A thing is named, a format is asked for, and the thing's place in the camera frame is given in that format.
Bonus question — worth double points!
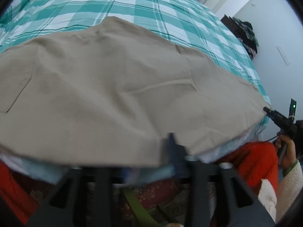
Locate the beige khaki pants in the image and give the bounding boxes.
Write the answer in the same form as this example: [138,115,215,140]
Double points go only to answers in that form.
[1,17,268,167]

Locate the person right hand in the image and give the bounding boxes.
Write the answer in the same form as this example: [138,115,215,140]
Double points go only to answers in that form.
[274,134,297,171]

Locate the cream fleece sleeve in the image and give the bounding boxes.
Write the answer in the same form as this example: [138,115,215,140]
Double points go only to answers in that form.
[258,160,302,223]

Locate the pile of dark clothes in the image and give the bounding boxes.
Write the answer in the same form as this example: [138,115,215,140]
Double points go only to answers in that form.
[233,17,259,59]

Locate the dark wooden cabinet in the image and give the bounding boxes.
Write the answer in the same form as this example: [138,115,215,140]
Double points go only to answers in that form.
[221,15,245,38]

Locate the teal plaid bed sheet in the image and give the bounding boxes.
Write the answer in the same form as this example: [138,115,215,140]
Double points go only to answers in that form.
[0,0,272,186]

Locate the orange red garment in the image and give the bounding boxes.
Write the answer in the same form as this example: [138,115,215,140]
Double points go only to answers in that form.
[1,142,278,224]

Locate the green strap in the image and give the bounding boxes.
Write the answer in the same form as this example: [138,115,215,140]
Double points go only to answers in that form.
[123,187,162,227]

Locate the white wall switch plate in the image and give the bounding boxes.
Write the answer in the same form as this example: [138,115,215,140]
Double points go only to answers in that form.
[277,46,290,66]

